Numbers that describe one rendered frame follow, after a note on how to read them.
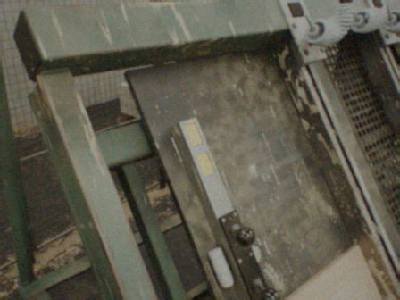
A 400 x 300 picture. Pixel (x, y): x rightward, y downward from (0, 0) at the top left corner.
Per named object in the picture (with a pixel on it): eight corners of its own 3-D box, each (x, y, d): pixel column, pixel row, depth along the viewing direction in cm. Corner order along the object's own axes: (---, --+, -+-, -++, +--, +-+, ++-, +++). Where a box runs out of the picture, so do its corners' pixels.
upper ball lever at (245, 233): (229, 242, 83) (242, 252, 69) (222, 225, 83) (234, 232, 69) (245, 235, 83) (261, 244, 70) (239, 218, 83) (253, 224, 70)
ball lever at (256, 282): (251, 295, 82) (268, 316, 69) (244, 278, 82) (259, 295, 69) (267, 287, 82) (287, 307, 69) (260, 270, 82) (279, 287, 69)
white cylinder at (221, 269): (204, 253, 82) (219, 288, 82) (212, 252, 80) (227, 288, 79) (215, 246, 84) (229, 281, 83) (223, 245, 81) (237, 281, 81)
